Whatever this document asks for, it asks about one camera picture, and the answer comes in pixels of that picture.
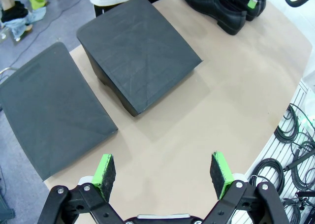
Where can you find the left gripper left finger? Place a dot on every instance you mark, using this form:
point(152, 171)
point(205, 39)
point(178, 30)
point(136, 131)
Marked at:
point(104, 174)

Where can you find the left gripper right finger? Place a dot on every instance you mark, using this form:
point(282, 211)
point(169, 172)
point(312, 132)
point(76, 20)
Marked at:
point(222, 174)

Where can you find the black leather loafer shoe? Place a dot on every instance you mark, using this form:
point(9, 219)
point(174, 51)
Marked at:
point(259, 11)
point(216, 9)

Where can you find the black slanted shoe stand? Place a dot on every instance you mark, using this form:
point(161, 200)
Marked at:
point(137, 54)
point(54, 110)

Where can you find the white slatted panel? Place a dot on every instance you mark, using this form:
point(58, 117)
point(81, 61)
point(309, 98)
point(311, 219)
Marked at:
point(273, 145)

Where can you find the blue jeans pile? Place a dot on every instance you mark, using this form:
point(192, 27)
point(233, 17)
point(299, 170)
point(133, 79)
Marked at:
point(19, 24)

